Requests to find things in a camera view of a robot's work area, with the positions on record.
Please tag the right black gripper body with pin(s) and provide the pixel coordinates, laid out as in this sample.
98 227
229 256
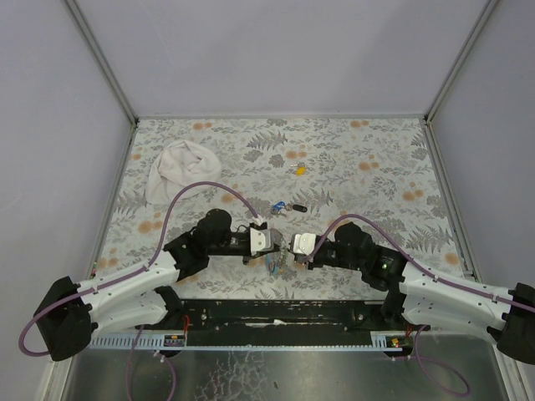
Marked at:
312 264

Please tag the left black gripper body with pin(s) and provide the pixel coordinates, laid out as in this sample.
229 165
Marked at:
247 256

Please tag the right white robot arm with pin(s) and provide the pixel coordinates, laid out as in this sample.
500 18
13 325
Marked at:
423 296

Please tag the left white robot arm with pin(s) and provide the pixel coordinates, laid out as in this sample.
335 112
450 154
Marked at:
71 314

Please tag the black tag key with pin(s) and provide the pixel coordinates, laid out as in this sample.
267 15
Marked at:
299 208

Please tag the blue tag key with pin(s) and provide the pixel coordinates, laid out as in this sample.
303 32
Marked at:
279 209

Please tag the white crumpled cloth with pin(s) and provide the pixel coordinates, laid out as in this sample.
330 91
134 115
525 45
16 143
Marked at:
179 164

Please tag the floral table mat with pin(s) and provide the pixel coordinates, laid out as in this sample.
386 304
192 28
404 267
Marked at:
376 173

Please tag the yellow tag key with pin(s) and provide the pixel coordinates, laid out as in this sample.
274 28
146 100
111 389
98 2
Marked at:
299 169

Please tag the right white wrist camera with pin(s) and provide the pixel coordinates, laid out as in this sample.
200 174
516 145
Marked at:
303 244

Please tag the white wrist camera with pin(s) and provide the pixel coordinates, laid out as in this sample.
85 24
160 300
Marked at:
303 244
262 238

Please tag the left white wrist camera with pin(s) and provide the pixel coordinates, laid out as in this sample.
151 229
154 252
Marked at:
262 238

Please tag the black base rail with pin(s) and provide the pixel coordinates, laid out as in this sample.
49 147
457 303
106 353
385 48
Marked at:
280 324

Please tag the aluminium frame profiles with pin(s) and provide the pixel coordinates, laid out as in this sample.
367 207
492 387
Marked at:
513 374

